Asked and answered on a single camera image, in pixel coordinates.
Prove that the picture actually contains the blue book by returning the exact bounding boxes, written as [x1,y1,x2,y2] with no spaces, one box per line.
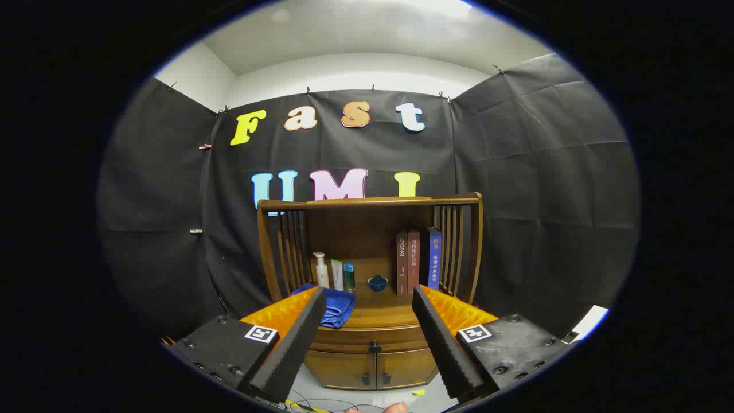
[426,227,442,290]

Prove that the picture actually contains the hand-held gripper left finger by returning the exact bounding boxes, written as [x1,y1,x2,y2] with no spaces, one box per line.
[162,286,327,404]

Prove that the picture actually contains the wooden drawer with black knob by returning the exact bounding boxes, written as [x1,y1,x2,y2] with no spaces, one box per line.
[309,324,429,353]

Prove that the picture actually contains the black floor cables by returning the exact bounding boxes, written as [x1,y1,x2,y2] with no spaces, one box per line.
[286,393,391,413]

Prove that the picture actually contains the brown book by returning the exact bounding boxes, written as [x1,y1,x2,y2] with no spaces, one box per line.
[407,230,421,298]
[396,231,409,298]

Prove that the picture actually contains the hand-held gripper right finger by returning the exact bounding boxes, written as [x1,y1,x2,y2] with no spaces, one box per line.
[412,285,574,402]

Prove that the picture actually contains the wooden cabinet door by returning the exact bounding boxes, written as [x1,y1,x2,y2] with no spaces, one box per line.
[304,351,377,391]
[377,349,439,389]

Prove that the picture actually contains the wooden countertop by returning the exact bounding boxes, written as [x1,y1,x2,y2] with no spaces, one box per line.
[287,274,459,329]

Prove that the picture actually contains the white pump bottle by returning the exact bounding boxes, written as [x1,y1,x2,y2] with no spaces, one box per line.
[313,252,330,289]

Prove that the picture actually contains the folded blue towel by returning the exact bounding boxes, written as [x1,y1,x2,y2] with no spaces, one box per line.
[290,283,357,329]

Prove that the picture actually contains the wooden cabinet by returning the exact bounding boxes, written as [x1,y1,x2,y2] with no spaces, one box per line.
[256,192,484,392]

